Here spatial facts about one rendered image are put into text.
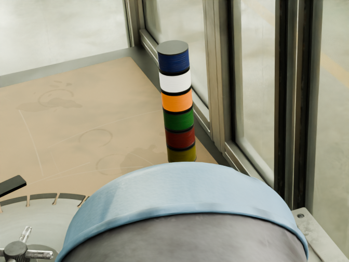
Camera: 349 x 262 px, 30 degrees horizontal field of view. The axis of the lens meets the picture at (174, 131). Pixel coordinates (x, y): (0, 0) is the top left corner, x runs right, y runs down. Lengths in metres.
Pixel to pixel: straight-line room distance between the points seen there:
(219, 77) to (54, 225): 0.50
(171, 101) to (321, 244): 0.29
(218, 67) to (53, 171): 0.41
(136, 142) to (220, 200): 1.18
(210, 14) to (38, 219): 0.53
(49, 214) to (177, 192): 0.71
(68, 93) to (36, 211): 0.73
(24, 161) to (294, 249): 1.21
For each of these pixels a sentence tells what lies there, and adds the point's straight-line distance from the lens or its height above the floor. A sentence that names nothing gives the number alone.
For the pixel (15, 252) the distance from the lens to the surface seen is 0.84.
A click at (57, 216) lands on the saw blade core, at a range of 0.97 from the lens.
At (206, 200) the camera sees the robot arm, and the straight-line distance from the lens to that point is 0.27.
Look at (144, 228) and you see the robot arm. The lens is 0.25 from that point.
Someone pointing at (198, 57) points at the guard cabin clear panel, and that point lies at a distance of 1.46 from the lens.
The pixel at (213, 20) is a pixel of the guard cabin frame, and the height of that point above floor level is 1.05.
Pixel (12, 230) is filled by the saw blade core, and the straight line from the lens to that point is 0.97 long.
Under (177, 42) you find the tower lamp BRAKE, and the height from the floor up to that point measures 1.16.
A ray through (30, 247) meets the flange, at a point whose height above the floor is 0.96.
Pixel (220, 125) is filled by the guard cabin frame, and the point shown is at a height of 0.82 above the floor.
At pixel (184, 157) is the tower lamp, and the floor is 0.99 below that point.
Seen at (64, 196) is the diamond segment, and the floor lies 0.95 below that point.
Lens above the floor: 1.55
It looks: 33 degrees down
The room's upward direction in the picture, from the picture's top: 5 degrees counter-clockwise
